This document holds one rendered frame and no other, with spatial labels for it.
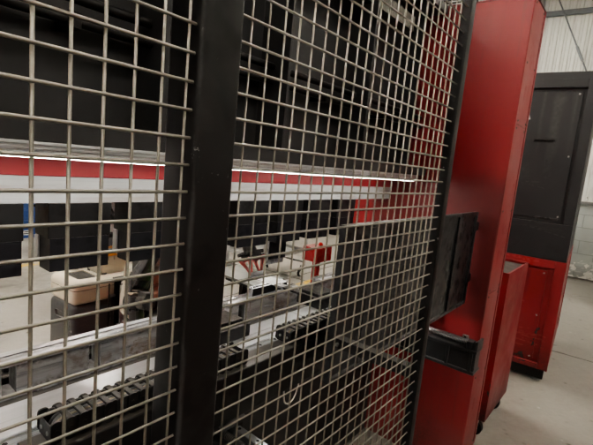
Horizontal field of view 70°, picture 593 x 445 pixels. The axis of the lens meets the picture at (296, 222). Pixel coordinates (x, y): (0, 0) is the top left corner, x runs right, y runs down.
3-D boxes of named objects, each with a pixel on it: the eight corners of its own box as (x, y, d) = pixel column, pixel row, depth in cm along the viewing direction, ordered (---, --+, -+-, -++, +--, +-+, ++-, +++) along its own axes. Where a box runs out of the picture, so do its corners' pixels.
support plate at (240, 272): (241, 266, 195) (241, 264, 195) (283, 280, 179) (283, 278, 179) (210, 271, 181) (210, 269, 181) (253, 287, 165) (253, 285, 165)
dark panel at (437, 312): (460, 302, 203) (474, 211, 197) (464, 303, 201) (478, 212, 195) (321, 382, 115) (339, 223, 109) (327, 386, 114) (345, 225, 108)
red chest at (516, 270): (430, 379, 314) (450, 246, 300) (503, 408, 282) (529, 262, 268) (400, 404, 275) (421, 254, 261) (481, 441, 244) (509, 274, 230)
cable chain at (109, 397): (231, 355, 105) (232, 340, 104) (247, 364, 101) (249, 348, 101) (36, 431, 71) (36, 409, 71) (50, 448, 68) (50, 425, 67)
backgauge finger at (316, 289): (286, 285, 173) (288, 274, 173) (339, 304, 157) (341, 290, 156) (266, 290, 164) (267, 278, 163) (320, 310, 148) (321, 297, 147)
